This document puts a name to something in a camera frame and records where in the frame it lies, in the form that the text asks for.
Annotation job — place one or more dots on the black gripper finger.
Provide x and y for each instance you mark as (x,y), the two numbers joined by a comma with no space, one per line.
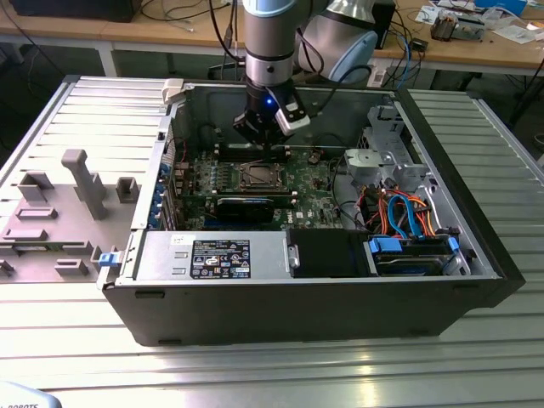
(251,127)
(275,138)

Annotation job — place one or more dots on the wooden desk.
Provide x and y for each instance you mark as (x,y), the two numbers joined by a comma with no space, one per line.
(170,32)

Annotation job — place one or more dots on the white labelled device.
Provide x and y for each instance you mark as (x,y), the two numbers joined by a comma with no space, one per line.
(377,78)

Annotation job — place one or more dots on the green motherboard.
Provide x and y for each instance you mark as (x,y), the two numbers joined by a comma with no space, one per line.
(306,200)

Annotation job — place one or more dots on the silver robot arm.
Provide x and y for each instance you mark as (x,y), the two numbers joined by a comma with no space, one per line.
(268,42)

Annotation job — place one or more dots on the CPU socket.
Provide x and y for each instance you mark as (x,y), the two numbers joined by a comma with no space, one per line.
(282,183)

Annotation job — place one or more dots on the grey metal device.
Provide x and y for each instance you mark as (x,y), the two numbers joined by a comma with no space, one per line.
(471,30)

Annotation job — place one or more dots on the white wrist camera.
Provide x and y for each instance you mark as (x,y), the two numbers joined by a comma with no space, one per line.
(293,121)

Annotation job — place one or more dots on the grey power supply unit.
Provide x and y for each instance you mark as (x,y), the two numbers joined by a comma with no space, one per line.
(263,255)

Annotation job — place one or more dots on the silver topped CPU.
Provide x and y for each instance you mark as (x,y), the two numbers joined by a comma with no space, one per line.
(261,175)

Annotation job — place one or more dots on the hard disk in blue carrier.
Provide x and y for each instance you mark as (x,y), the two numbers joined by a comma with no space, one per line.
(408,263)

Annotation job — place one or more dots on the blue cardboard box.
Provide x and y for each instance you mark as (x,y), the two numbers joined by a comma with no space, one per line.
(501,5)

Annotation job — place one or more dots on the black RAM slot bank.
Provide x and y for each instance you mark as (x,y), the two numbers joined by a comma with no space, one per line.
(255,194)
(238,153)

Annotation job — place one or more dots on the small black box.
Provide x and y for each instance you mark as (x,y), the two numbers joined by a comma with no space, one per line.
(418,44)

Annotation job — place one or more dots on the grey metal drive cage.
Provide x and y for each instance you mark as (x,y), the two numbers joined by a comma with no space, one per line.
(382,159)

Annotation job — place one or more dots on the blue case latch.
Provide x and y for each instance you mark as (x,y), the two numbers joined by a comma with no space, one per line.
(108,260)

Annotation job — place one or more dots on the black upright box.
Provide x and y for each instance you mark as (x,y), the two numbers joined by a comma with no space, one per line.
(387,25)

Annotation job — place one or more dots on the finned CPU cooler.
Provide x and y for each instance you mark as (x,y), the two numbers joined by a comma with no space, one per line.
(444,27)

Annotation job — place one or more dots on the black open PC case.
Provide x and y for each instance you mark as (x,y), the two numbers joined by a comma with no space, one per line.
(297,314)

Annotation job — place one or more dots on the black equipment box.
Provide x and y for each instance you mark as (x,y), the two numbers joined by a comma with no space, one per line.
(72,10)

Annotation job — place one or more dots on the black graphics card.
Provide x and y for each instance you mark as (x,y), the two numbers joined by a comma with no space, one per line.
(244,209)

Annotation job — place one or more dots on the grey parts rack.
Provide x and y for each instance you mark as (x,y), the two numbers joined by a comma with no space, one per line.
(64,238)

